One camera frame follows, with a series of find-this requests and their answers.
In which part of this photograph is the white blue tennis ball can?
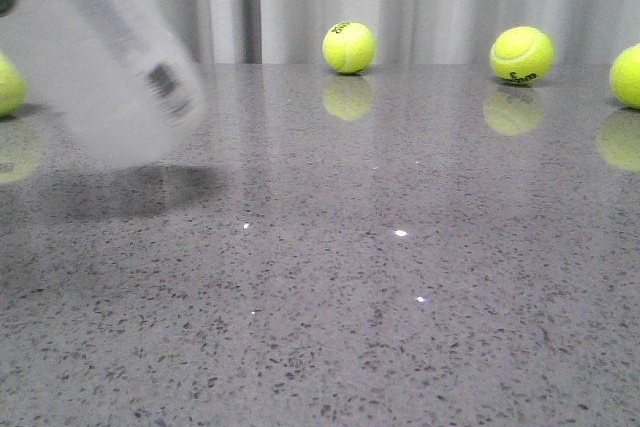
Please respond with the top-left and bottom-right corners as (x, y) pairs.
(1, 0), (206, 168)

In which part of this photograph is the far-left yellow tennis ball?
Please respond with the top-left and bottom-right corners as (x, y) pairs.
(0, 53), (27, 117)

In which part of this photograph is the Wilson yellow tennis ball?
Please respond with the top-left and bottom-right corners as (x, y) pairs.
(489, 26), (554, 85)

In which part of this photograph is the far-right yellow tennis ball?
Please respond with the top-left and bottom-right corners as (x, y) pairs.
(610, 44), (640, 109)

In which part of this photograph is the centre yellow tennis ball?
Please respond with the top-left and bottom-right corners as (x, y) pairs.
(322, 22), (376, 74)

